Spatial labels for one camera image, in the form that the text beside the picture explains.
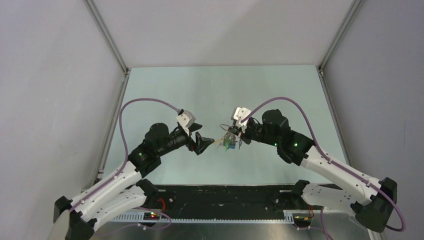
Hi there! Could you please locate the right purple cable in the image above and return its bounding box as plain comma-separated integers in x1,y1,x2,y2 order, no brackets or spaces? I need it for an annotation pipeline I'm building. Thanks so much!
246,96,407,240

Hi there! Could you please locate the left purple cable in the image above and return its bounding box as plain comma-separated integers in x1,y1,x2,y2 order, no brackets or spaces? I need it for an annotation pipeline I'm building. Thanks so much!
68,97,184,230

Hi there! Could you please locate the keyring with coloured keys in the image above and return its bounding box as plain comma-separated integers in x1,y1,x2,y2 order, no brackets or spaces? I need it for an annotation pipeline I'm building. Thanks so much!
214,124,243,152

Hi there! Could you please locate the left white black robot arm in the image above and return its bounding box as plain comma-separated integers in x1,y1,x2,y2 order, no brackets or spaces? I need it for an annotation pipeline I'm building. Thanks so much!
53,123,215,240

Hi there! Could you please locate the right aluminium corner post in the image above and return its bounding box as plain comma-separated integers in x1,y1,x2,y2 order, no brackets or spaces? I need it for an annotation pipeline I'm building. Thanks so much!
317,0,365,73

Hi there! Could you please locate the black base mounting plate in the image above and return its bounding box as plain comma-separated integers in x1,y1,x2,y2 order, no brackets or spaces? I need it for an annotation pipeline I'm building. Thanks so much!
142,184,310,221

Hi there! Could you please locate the aluminium corner post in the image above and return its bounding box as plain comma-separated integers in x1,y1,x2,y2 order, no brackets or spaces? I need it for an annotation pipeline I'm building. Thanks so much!
83,0,129,76
317,0,365,73

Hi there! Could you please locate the controller board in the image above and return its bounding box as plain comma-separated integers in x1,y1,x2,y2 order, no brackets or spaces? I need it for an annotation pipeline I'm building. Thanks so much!
142,211,161,221
293,215,314,223

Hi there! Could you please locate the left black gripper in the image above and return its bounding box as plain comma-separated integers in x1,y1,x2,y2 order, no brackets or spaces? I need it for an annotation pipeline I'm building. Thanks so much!
157,122,214,157

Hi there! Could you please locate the aluminium frame rail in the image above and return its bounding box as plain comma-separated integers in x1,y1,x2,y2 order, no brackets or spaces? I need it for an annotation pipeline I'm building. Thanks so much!
75,188,377,223

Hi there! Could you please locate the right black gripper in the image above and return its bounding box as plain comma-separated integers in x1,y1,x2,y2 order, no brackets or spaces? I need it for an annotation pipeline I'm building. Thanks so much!
228,120,279,147

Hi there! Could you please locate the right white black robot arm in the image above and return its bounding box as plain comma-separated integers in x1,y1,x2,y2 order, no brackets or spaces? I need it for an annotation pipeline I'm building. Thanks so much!
229,107,398,233

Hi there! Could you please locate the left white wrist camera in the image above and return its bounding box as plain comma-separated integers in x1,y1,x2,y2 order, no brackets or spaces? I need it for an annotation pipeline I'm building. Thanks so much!
176,109,196,136

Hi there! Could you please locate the purple cable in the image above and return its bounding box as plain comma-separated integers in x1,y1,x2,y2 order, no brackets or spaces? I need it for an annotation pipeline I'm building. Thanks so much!
246,96,407,240
68,97,184,230

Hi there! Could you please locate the right controller board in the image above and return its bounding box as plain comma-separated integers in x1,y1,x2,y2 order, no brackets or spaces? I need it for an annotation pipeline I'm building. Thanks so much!
293,215,314,223

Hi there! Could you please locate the left aluminium corner post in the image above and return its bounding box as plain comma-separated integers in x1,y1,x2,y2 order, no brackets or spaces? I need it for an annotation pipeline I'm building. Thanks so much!
83,0,129,76

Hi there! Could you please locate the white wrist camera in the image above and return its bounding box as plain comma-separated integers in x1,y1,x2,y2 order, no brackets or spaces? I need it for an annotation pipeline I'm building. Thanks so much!
176,109,196,136
231,106,252,133

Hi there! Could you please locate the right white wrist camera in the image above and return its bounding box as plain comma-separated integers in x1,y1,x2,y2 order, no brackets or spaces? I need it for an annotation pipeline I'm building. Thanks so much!
231,106,252,133

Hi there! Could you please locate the left controller board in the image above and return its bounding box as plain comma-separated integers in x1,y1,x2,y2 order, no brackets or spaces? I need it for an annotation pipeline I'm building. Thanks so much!
142,211,161,221

